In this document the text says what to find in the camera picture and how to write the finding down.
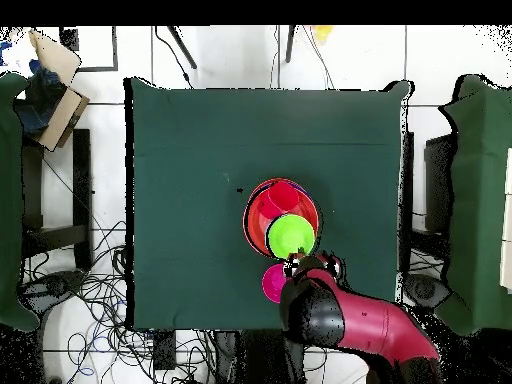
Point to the pink bowl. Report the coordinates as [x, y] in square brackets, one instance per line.
[272, 282]

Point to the dark green tablecloth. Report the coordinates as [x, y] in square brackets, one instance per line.
[180, 160]

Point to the dark blue cloth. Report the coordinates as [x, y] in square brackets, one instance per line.
[40, 100]

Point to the yellow object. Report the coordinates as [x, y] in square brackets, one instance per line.
[322, 32]

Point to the black metal frame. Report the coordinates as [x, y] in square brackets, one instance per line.
[114, 48]

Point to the red cup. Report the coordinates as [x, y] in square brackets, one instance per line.
[282, 196]

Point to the small green bowl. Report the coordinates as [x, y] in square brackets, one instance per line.
[290, 236]

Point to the orange bowl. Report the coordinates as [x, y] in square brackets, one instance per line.
[260, 184]
[254, 228]

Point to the green cloth side table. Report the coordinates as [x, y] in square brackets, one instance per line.
[480, 200]
[10, 200]

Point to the black tripod leg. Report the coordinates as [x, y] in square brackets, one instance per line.
[290, 44]
[182, 47]

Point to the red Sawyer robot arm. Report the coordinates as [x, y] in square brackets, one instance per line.
[360, 320]

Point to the cardboard box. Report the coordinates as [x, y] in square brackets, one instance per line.
[60, 120]

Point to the black stand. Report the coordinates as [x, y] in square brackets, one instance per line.
[82, 180]

